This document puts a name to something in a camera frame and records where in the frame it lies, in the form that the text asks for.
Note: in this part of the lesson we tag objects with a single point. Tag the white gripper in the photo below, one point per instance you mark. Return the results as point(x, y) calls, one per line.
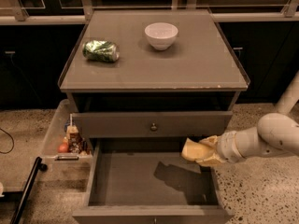
point(226, 147)

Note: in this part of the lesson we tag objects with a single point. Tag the yellow sponge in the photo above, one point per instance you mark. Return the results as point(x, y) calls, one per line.
point(193, 151)

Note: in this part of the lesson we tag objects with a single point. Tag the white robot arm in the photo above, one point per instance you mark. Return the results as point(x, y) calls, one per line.
point(275, 135)

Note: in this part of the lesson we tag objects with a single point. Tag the grey top drawer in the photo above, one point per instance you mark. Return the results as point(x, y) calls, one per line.
point(137, 124)

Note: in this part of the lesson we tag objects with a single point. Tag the brass top drawer knob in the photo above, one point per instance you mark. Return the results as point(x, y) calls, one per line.
point(153, 127)

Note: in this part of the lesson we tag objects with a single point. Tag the open grey middle drawer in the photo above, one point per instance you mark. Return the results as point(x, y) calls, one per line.
point(146, 181)

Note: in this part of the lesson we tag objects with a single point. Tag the grey drawer cabinet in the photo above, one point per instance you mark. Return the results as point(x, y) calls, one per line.
point(198, 72)

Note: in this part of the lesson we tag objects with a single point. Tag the white ceramic bowl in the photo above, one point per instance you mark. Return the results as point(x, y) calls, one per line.
point(161, 35)

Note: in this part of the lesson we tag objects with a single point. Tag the brown snack carton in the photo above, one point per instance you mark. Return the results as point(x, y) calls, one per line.
point(74, 139)

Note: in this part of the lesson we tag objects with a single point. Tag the small orange fruit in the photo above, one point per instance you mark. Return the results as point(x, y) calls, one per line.
point(63, 148)

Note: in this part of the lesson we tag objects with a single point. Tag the crushed green soda can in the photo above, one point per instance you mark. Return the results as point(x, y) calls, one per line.
point(101, 50)

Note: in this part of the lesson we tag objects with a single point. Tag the clear plastic storage bin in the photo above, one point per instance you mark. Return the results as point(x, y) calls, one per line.
point(56, 134)

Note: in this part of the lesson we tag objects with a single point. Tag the black pole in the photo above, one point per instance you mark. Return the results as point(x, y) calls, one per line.
point(38, 166)

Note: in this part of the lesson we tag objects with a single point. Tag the metal railing frame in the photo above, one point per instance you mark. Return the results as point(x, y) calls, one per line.
point(26, 12)

